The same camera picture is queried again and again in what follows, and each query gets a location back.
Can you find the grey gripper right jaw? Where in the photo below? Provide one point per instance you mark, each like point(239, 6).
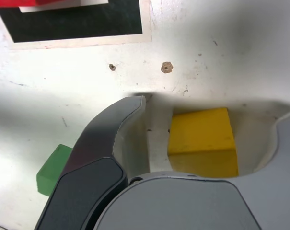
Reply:
point(195, 206)

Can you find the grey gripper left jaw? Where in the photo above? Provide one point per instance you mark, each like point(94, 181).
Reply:
point(87, 167)

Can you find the green cube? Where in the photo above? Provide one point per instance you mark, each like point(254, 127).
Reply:
point(51, 172)

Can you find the yellow cube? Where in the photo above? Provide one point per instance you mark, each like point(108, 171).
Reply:
point(200, 134)

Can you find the red cube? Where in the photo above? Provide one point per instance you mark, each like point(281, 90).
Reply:
point(15, 3)

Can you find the black tape square outline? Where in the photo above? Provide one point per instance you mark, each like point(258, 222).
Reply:
point(75, 24)

